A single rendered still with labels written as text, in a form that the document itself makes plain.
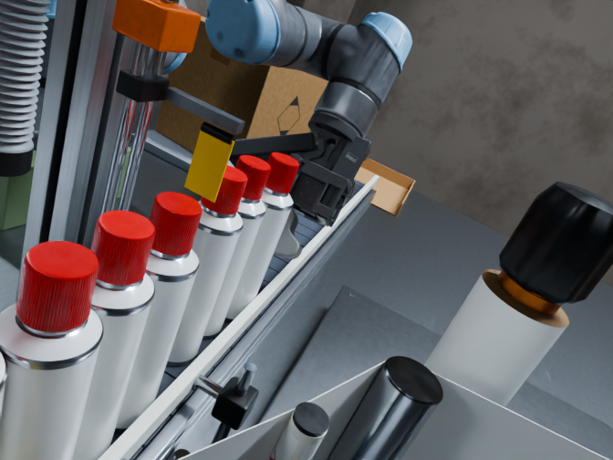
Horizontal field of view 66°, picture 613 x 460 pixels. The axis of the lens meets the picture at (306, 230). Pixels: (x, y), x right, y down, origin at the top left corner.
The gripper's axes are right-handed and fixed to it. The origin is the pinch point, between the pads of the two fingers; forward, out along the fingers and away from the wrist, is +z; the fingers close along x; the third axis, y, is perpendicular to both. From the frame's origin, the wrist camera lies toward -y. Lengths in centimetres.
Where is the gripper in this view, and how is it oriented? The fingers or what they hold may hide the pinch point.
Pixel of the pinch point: (248, 257)
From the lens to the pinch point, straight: 60.0
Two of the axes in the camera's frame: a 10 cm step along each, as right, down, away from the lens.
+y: 8.8, 4.5, -1.6
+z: -4.7, 8.8, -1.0
